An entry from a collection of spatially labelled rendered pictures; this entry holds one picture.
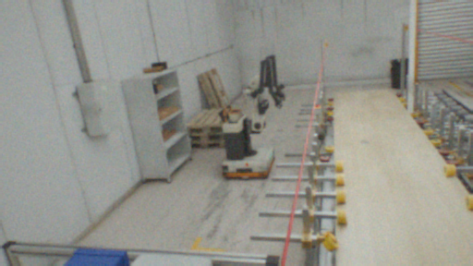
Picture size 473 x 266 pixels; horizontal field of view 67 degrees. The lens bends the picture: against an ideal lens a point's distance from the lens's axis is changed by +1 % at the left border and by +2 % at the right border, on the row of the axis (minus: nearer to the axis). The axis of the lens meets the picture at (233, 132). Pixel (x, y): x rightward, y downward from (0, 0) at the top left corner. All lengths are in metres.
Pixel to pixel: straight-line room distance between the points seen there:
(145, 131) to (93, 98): 1.13
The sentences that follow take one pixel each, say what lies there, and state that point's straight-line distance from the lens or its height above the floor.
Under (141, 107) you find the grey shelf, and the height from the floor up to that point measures 1.15.
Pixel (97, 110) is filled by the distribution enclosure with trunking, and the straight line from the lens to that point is 4.32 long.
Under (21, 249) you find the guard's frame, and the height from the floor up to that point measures 1.75.
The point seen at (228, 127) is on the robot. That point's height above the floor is 0.76.
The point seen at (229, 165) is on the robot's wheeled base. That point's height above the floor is 0.23.
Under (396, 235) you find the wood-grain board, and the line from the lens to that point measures 2.19.
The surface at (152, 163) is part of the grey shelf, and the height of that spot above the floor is 0.33.
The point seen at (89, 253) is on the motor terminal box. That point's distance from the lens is 0.51.
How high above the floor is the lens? 2.09
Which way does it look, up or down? 17 degrees down
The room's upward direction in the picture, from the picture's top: 7 degrees counter-clockwise
